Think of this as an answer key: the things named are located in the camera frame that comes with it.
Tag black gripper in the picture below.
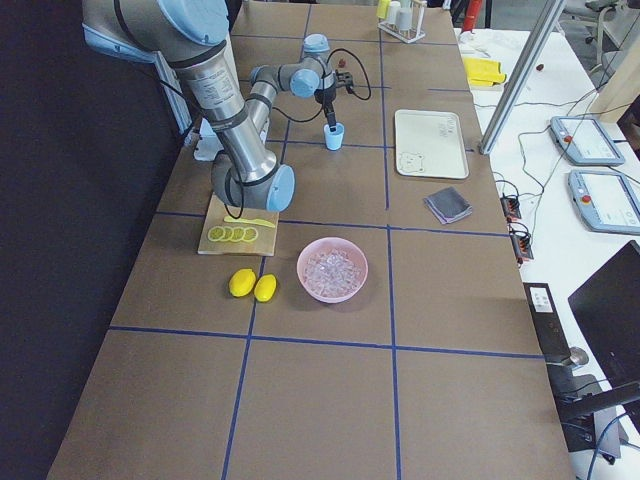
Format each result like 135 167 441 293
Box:
314 84 337 127

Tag clear ice cubes pile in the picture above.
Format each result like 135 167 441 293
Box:
302 249 364 298

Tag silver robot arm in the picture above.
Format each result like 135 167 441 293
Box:
82 0 338 212

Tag light blue plastic cup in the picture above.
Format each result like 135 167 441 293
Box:
323 122 345 151

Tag yellow upturned cup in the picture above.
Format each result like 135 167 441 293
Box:
376 0 390 19

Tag grey upturned cup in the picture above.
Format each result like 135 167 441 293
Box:
395 7 413 31

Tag white upturned cup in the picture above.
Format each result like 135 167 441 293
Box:
386 0 401 23

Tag cream bear serving tray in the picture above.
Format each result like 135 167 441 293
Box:
394 109 469 180

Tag yellow plastic knife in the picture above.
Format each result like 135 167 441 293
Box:
223 215 276 229

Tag yellow cloth on desk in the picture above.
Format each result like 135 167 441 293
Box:
462 57 507 87

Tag grey folded cloth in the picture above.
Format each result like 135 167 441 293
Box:
423 187 473 225

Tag lemon slices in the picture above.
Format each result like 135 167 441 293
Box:
206 226 259 243

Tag pink bowl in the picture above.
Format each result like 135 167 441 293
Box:
296 237 368 303

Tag red fire extinguisher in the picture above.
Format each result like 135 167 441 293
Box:
461 0 483 33

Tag yellow lemon right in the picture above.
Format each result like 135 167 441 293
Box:
254 274 278 303

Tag yellow lemon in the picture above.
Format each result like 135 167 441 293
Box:
254 274 278 303
228 268 257 298

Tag yellow lemon left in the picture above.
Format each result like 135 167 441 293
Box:
228 268 257 298

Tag far teach pendant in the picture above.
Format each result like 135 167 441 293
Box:
550 116 625 167

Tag teach pendant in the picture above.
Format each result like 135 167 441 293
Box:
550 116 625 167
568 169 639 235

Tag near teach pendant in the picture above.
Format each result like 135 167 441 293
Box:
568 169 639 235

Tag black monitor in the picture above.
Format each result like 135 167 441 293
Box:
569 240 640 386

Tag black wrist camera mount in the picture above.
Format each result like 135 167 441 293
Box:
335 70 354 94

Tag white wire cup rack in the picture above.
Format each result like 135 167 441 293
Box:
376 0 427 44

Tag white camera mast pole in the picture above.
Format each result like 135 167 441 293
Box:
192 117 271 162

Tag aluminium frame post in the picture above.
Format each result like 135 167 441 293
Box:
479 0 565 155

